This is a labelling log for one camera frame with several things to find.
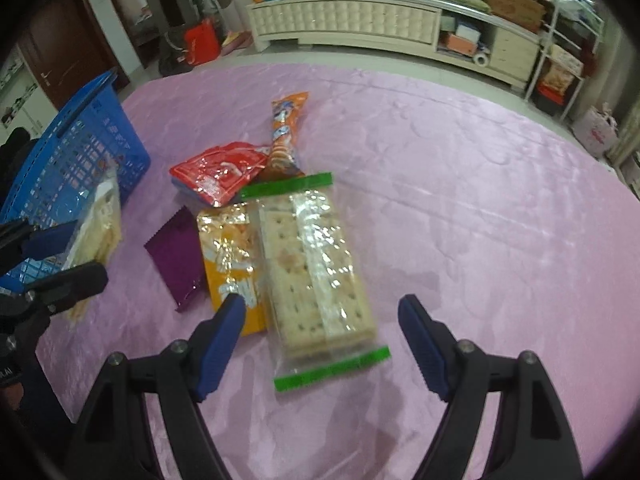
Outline clear cracker pack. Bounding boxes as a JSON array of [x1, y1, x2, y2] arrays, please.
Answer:
[[62, 167, 124, 321]]

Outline purple snack packet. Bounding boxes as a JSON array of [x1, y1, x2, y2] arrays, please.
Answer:
[[144, 207, 205, 312]]

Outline blue Doublemint gum can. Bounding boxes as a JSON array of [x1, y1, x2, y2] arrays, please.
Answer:
[[171, 179, 203, 206]]

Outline orange chip packet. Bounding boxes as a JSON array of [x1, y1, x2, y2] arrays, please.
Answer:
[[196, 204, 267, 336]]

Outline long cracker pack green ends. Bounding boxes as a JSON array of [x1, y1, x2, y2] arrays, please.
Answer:
[[241, 172, 390, 393]]

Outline blue plastic basket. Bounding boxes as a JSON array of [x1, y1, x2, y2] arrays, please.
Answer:
[[1, 70, 151, 292]]

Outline dark brown wooden door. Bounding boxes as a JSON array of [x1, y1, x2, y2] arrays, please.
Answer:
[[17, 0, 129, 110]]

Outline red snack packet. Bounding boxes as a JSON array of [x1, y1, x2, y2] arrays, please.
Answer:
[[168, 141, 270, 207]]

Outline pink quilted table cover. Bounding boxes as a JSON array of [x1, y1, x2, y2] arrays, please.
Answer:
[[38, 64, 639, 479]]

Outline black bag on floor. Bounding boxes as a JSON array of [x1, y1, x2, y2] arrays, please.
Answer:
[[158, 27, 193, 77]]

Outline red bag on floor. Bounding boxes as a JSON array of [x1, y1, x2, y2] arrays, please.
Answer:
[[183, 18, 221, 66]]

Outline broom and dustpan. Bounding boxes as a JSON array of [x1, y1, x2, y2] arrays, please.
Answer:
[[209, 0, 253, 58]]

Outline orange stick snack pack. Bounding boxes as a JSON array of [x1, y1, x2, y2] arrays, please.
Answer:
[[259, 92, 309, 182]]

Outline pink shopping bag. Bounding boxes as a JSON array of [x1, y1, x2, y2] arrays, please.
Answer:
[[572, 106, 617, 158]]

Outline white metal shelf rack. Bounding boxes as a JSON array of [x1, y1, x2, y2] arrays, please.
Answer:
[[524, 0, 604, 122]]

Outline white TV cabinet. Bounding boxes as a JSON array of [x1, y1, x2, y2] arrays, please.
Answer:
[[247, 0, 539, 91]]

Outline cardboard box on cabinet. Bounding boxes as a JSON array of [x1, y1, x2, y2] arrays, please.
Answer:
[[484, 0, 546, 32]]

